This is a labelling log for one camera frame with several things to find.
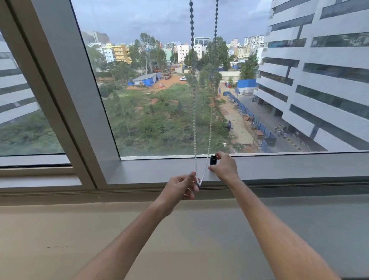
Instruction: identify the white bead blind chain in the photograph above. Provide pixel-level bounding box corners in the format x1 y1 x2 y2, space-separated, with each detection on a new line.
189 0 219 186

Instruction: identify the person's right hand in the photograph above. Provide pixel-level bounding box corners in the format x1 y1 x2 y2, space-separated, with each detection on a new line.
207 151 242 186

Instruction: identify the large window glass pane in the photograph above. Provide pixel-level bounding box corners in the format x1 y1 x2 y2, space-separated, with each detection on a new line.
71 0 369 158

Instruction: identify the person's right forearm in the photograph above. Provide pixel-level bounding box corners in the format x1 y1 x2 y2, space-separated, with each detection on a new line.
228 177 342 280

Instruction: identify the grey aluminium window frame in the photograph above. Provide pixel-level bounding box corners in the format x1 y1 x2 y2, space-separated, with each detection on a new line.
0 0 369 207

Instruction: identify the narrow window glass pane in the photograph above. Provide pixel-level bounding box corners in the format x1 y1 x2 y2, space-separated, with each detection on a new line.
0 30 65 157

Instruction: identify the person's left hand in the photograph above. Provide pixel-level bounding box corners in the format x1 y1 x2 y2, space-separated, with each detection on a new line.
156 172 200 217

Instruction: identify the person's left forearm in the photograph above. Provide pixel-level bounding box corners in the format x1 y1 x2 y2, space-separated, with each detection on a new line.
71 199 175 280

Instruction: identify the white office building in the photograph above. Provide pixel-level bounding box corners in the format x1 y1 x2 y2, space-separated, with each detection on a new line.
253 0 369 152

